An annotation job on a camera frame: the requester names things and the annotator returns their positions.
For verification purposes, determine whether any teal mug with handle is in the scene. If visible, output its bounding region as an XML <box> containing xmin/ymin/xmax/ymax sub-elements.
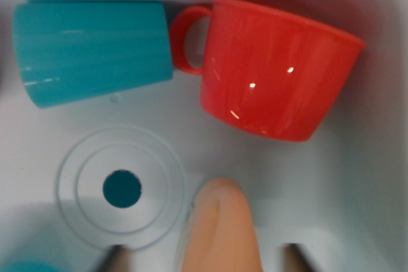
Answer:
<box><xmin>0</xmin><ymin>261</ymin><xmax>55</xmax><ymax>272</ymax></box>

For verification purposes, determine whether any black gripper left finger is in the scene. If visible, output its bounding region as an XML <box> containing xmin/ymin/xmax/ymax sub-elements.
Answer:
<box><xmin>95</xmin><ymin>245</ymin><xmax>131</xmax><ymax>272</ymax></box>

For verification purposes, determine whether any teal tumbler cup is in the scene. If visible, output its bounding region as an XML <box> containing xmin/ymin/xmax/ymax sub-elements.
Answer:
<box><xmin>11</xmin><ymin>0</ymin><xmax>175</xmax><ymax>110</ymax></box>

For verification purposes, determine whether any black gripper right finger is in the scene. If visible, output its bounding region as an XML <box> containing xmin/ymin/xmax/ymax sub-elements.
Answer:
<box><xmin>282</xmin><ymin>243</ymin><xmax>319</xmax><ymax>272</ymax></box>

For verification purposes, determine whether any beige detergent bottle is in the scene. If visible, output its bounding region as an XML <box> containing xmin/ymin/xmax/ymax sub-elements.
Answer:
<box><xmin>174</xmin><ymin>178</ymin><xmax>262</xmax><ymax>272</ymax></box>

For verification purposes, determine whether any red mug with handle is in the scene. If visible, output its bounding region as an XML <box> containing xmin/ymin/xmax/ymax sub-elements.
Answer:
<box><xmin>169</xmin><ymin>0</ymin><xmax>366</xmax><ymax>143</ymax></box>

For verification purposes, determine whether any light blue toy sink unit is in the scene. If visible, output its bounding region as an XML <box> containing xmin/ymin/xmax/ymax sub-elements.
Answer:
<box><xmin>0</xmin><ymin>0</ymin><xmax>408</xmax><ymax>272</ymax></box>

